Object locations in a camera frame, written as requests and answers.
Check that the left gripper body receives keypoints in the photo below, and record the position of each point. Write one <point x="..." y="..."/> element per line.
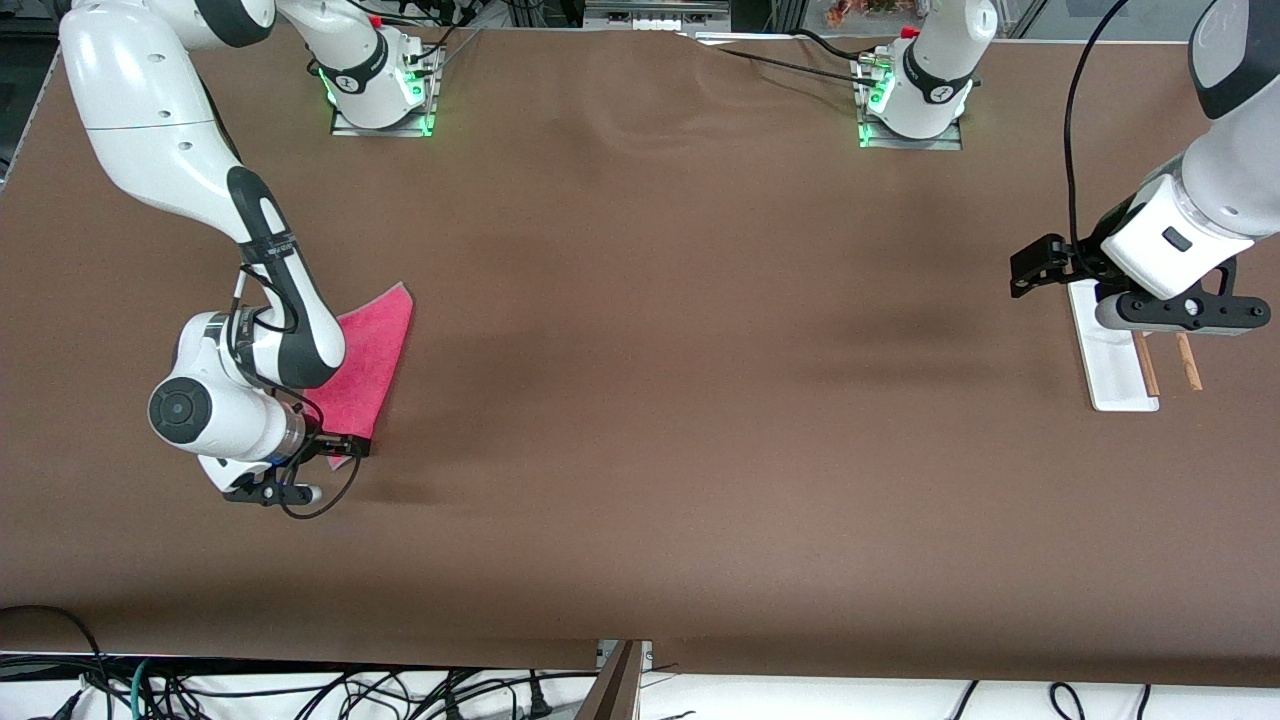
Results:
<point x="1089" y="254"/>

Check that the pink towel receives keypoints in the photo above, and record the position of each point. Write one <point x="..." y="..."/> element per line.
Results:
<point x="375" y="360"/>

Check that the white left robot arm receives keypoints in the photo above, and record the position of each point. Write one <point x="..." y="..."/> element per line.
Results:
<point x="1235" y="150"/>

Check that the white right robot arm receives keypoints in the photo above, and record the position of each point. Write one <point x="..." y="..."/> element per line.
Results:
<point x="150" y="100"/>

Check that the white rack with wooden bars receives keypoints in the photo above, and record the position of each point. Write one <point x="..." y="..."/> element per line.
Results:
<point x="1115" y="370"/>

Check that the brown table cover sheet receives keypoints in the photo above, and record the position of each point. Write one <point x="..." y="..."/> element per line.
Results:
<point x="640" y="450"/>

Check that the orange red background objects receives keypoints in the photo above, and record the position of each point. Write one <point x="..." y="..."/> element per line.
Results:
<point x="860" y="10"/>

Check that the grey box with white sockets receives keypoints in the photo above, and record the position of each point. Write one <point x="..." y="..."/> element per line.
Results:
<point x="655" y="12"/>

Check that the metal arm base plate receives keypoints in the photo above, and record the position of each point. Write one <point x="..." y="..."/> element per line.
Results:
<point x="950" y="143"/>
<point x="425" y="105"/>

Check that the small metal bracket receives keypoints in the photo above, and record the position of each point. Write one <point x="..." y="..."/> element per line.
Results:
<point x="645" y="652"/>

